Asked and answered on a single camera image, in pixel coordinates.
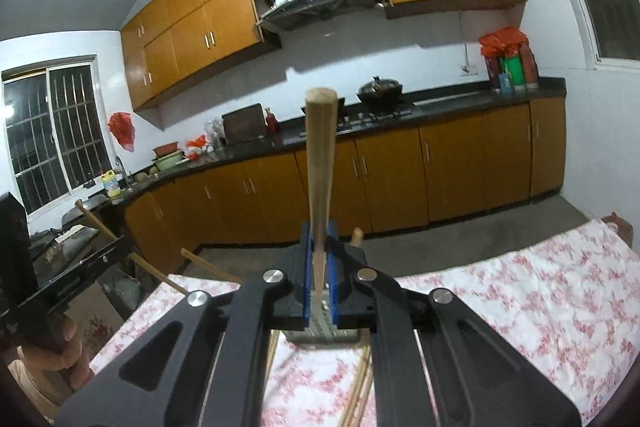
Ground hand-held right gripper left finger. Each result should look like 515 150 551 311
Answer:
54 221 316 427

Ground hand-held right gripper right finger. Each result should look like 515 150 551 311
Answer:
326 218 585 427

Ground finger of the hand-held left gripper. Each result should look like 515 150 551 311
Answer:
94 233 139 276

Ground perforated grey chopstick holder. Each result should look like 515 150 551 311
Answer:
272 284 373 350

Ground person's left hand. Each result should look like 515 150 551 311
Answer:
10 316 94 409

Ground metal pan lid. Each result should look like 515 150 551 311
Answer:
60 194 108 230

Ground yellow detergent bottle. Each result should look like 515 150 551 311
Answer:
101 170 123 199

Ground metal faucet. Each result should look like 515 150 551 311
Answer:
114 155 133 188

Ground green basin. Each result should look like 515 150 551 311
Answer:
151 151 190 172

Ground hanging red plastic bag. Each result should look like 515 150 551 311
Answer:
108 112 137 154

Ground barred window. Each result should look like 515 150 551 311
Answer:
0 53 115 218

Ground clear plastic bag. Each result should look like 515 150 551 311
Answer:
204 117 226 148

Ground brown cutting board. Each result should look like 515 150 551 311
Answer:
221 103 267 146

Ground wooden base cabinets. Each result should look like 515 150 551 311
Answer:
122 97 568 278

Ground gas stove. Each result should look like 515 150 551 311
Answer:
299 104 417 135

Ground black cooking pot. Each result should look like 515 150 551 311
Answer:
300 94 347 115

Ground black wok with lid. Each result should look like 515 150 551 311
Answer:
356 76 404 108

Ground dark stone countertop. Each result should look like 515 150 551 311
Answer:
82 77 567 208

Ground dark red bottle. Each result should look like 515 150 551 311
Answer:
482 54 503 90

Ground green bottle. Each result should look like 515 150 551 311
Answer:
501 55 527 94

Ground brown wooden stool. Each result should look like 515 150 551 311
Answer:
601 212 637 250

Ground orange plastic bag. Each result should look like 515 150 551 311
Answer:
478 27 531 58

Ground wire mesh basket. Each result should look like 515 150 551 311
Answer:
102 266 142 314

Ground wooden wall cabinets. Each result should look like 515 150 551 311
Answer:
120 0 527 112

